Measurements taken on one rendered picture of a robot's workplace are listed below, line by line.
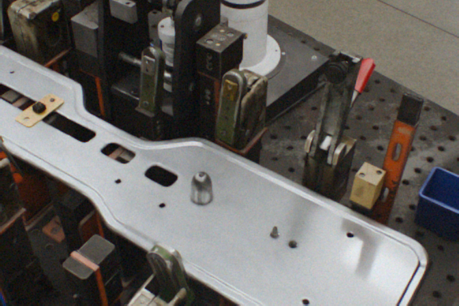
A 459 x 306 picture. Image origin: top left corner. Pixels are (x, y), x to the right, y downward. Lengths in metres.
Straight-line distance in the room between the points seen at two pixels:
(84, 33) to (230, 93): 0.33
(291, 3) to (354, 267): 2.52
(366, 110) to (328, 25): 1.61
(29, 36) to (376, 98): 0.85
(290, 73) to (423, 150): 0.36
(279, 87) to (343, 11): 1.81
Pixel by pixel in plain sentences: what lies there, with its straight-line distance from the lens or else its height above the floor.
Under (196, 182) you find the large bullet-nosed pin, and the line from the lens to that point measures 0.90.
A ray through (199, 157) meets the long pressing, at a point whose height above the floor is 1.00.
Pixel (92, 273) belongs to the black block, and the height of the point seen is 0.99.
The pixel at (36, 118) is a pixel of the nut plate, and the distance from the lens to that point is 1.10.
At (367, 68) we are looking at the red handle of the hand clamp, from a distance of 0.96.
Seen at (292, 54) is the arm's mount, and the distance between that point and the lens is 1.58.
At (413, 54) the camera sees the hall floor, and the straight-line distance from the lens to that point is 3.05.
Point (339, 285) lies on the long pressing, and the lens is 0.86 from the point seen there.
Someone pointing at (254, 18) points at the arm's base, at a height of 0.93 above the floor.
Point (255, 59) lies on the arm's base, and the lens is 1.52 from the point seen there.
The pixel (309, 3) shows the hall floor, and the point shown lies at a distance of 3.31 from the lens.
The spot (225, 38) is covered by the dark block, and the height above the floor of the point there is 1.12.
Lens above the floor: 1.71
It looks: 44 degrees down
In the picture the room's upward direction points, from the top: 1 degrees clockwise
